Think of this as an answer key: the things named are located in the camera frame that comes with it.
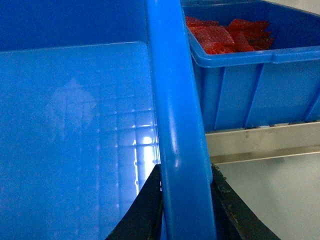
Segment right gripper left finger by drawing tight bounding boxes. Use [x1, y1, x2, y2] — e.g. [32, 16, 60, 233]
[106, 164, 163, 240]

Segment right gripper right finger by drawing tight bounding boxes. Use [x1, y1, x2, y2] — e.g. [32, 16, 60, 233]
[211, 164, 279, 240]

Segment large blue plastic crate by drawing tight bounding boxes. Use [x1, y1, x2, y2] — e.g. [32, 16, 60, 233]
[0, 0, 217, 240]

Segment steel roller shelf rack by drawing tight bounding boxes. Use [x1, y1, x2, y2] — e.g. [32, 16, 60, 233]
[205, 121, 320, 165]

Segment blue crate with red items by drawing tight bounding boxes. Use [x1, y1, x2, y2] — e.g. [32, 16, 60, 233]
[182, 0, 320, 132]

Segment red plastic bags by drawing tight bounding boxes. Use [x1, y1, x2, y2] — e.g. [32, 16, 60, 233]
[185, 16, 274, 55]

